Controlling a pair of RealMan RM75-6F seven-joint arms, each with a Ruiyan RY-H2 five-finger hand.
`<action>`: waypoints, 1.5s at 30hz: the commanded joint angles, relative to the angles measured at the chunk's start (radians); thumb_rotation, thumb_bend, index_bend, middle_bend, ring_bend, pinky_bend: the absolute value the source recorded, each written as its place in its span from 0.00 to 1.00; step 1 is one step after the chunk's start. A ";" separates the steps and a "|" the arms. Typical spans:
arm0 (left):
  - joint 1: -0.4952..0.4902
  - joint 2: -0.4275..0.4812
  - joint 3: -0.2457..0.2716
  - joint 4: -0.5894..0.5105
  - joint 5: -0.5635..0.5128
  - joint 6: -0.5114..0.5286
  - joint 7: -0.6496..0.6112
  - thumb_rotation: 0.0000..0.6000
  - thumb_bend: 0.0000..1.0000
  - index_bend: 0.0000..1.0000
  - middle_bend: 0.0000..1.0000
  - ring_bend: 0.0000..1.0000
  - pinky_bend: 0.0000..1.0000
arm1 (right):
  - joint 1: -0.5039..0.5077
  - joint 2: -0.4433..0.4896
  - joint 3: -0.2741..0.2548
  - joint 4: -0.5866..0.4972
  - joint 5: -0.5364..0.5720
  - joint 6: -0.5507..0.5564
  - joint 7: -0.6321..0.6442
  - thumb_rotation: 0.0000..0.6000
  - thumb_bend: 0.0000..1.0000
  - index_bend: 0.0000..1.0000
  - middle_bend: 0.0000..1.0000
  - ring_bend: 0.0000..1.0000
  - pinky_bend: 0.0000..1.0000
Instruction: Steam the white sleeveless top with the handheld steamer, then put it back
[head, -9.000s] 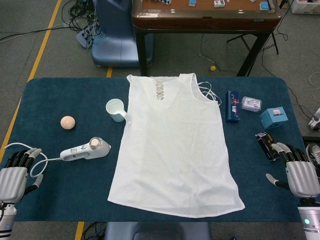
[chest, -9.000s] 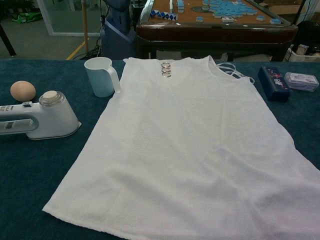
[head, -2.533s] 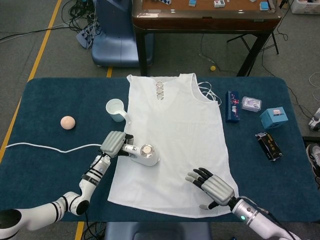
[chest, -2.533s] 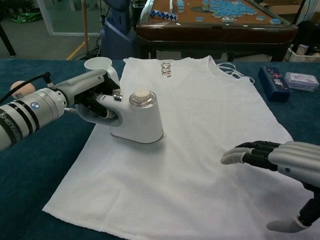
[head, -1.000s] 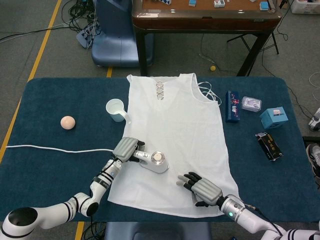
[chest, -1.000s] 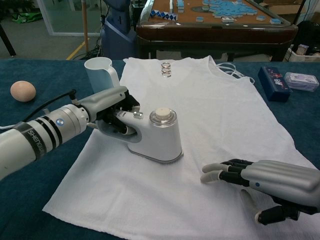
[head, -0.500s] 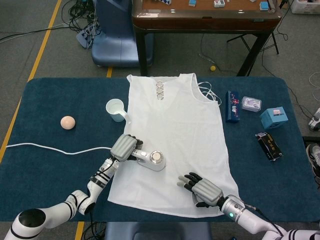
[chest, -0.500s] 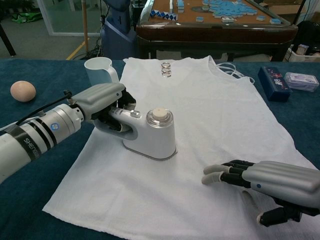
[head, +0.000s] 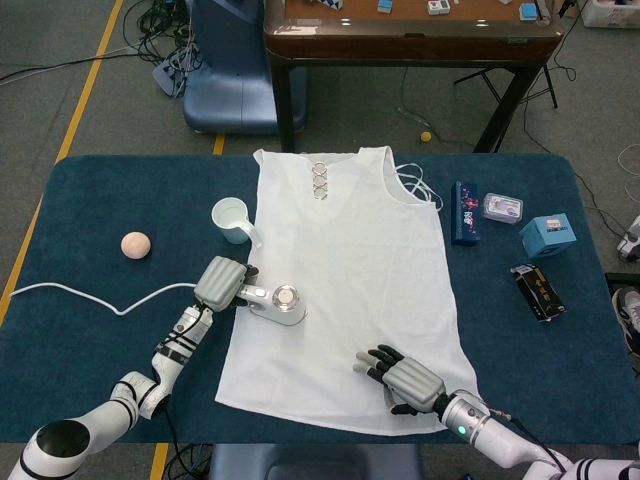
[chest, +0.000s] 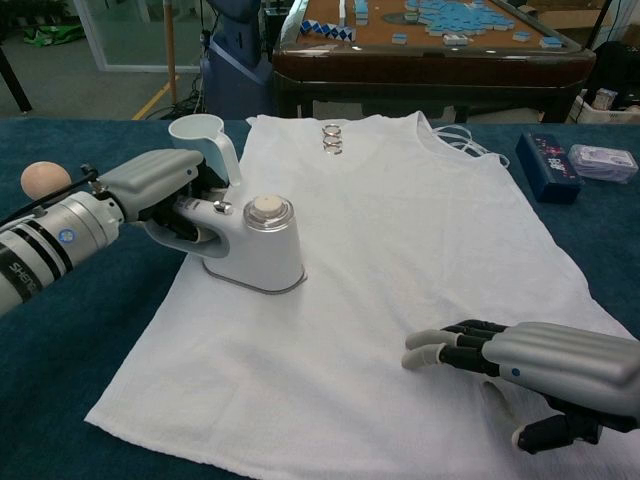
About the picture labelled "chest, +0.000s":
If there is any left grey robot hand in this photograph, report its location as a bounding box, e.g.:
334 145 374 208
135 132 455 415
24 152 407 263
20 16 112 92
97 148 235 245

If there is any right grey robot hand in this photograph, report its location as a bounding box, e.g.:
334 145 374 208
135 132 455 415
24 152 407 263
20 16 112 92
401 319 640 454

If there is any white handheld steam iron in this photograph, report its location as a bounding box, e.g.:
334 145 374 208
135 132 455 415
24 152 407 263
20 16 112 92
144 193 307 296

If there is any white plastic measuring cup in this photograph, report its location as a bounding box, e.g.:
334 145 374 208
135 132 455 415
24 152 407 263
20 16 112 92
167 113 243 189

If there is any beige egg-shaped ball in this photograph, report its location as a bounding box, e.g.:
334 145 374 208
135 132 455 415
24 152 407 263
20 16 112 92
20 161 73 197

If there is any wooden pole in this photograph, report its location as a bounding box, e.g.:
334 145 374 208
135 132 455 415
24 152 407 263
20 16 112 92
163 0 180 104

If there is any blue machine body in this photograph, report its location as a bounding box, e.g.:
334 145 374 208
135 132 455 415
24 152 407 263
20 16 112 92
199 0 275 120

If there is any white framed glass panel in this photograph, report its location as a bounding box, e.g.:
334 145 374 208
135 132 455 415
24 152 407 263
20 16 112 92
72 0 204 75

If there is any black table leg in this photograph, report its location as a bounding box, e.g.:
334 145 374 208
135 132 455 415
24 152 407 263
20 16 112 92
0 47 34 114

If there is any green bag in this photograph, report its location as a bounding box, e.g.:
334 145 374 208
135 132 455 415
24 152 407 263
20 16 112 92
22 24 84 49

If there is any dark blue rectangular box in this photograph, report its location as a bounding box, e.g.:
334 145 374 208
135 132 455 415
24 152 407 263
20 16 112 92
515 131 585 205

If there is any dark blue carpeted table surface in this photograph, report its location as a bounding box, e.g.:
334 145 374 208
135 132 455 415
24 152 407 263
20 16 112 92
0 117 640 480

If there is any clear purple tissue pack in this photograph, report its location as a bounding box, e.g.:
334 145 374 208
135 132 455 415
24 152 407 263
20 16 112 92
567 143 640 187

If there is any white sleeveless garment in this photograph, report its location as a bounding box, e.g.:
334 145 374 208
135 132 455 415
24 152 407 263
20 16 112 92
83 110 640 480

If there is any blue white snake puzzle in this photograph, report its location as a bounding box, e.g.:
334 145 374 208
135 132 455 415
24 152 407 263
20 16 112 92
298 18 357 42

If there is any white storage basket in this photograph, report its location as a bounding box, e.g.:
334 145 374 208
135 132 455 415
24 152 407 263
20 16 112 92
569 88 640 125

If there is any brown mahjong table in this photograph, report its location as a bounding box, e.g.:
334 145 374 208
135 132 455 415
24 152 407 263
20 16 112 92
272 0 597 124

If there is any pile of blue mahjong tiles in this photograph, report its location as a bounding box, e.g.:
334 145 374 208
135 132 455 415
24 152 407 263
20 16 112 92
404 0 509 36

